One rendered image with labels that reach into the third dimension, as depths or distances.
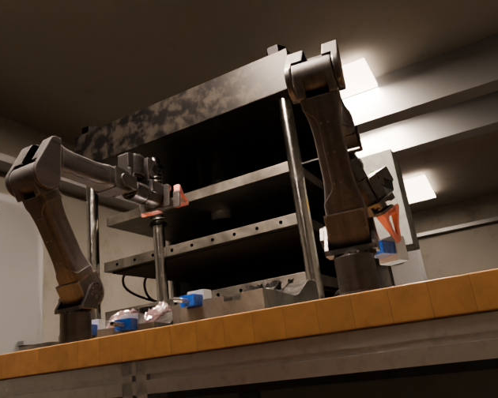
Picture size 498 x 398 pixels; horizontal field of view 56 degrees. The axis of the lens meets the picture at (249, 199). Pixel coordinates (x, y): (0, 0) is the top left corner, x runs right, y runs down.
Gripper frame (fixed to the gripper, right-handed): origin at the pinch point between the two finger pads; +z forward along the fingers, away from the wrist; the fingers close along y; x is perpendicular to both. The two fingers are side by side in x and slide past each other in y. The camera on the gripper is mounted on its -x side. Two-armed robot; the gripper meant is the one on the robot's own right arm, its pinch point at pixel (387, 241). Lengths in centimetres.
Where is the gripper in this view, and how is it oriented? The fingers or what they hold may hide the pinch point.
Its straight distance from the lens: 107.3
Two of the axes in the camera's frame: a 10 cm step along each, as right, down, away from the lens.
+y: -5.9, 3.2, 7.4
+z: 4.8, 8.8, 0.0
